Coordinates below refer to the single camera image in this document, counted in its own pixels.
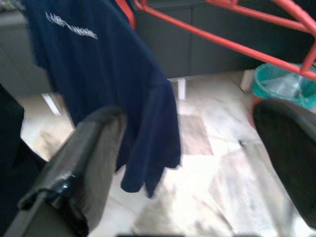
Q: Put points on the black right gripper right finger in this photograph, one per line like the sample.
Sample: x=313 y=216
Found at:
x=291 y=148

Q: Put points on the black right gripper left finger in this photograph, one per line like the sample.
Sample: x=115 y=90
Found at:
x=81 y=160

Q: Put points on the red plastic hanger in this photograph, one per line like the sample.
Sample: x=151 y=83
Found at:
x=222 y=42
x=129 y=14

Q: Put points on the red bin with teal bag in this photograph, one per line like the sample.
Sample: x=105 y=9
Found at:
x=279 y=86

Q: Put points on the navy polo shirt red trim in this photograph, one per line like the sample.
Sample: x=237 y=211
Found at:
x=103 y=74

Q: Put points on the black TV cabinet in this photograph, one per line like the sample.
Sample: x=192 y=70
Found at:
x=197 y=49

